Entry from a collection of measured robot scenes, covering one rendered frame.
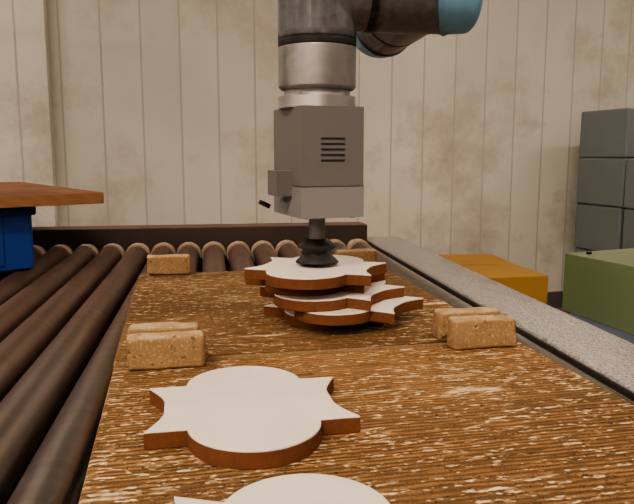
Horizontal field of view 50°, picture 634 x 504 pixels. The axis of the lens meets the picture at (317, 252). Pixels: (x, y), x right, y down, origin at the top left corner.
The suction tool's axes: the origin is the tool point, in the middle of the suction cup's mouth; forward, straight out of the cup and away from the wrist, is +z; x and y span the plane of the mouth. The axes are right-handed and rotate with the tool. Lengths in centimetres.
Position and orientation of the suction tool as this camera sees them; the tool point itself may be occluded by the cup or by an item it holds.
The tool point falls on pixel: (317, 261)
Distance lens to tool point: 68.4
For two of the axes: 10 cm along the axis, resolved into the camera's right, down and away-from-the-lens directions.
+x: 9.3, -0.5, 3.6
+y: 3.6, 1.4, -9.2
